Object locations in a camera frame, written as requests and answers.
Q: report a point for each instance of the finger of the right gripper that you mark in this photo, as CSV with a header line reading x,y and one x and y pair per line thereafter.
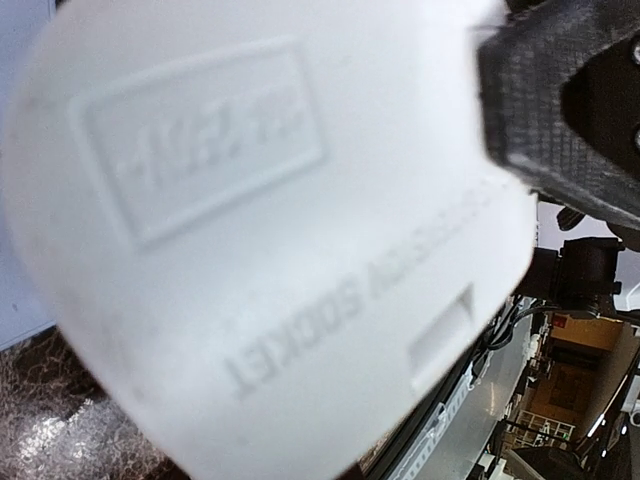
x,y
560,96

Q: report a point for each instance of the white plug adapter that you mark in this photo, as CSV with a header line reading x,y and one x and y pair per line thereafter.
x,y
267,228

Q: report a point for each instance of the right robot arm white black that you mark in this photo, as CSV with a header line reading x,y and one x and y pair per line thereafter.
x,y
580,278

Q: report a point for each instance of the white slotted cable duct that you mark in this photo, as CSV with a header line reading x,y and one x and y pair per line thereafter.
x,y
429,436

